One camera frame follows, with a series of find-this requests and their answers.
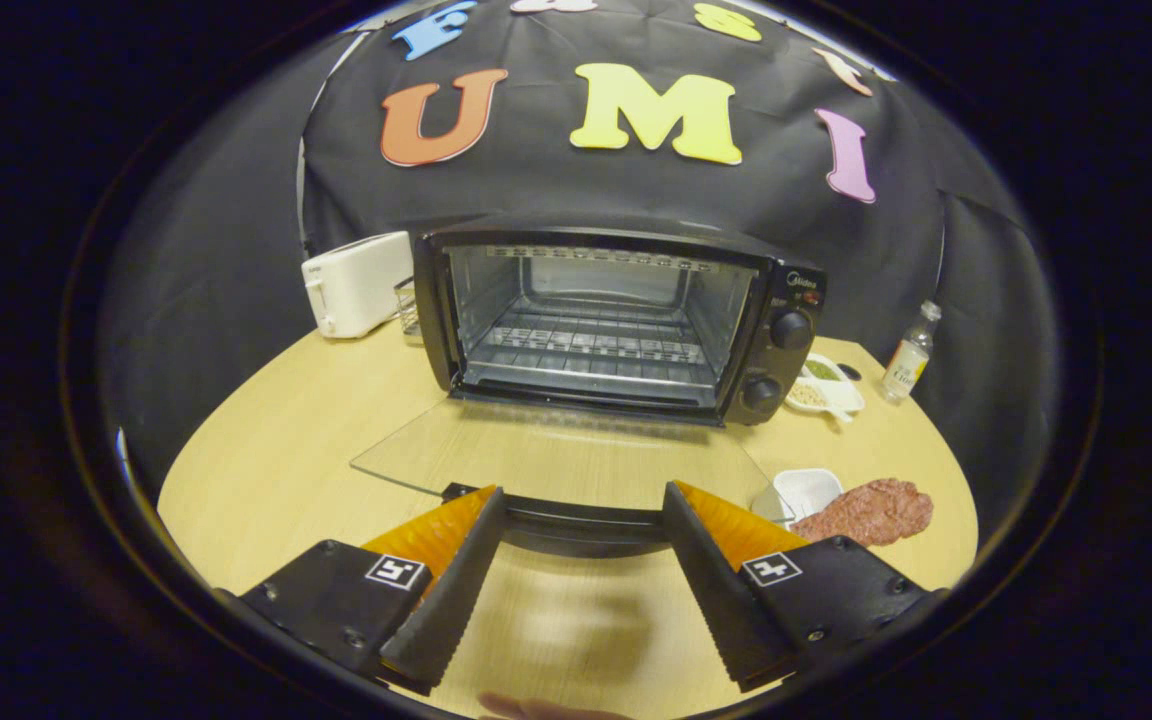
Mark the black toaster oven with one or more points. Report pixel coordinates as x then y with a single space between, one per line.
786 330

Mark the reddish-brown meat piece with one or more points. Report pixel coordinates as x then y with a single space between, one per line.
866 510

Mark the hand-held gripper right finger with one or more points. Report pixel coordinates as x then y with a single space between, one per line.
721 600

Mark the white divided spice dish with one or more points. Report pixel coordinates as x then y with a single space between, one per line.
831 392

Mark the small black round cap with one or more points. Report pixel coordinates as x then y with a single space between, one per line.
848 371

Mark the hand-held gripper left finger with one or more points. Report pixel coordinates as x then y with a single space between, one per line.
446 610

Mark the white bread toaster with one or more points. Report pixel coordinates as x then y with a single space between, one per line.
356 285

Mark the small white rectangular tray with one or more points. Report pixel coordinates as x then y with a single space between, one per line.
806 490

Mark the clear glass bottle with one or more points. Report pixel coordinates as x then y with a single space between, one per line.
908 362

